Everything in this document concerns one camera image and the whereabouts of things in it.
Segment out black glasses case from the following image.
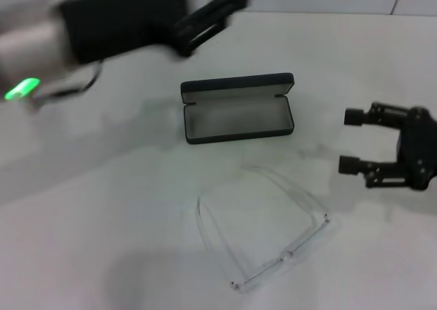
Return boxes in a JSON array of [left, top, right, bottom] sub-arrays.
[[180, 72, 296, 146]]

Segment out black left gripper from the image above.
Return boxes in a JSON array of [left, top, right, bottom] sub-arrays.
[[58, 0, 249, 66]]

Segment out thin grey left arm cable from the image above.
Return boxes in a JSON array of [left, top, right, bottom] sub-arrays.
[[32, 59, 104, 103]]

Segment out clear white glasses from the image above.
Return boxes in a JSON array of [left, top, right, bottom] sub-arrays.
[[195, 164, 332, 287]]

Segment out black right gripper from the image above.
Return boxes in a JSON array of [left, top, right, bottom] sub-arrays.
[[338, 101, 437, 192]]

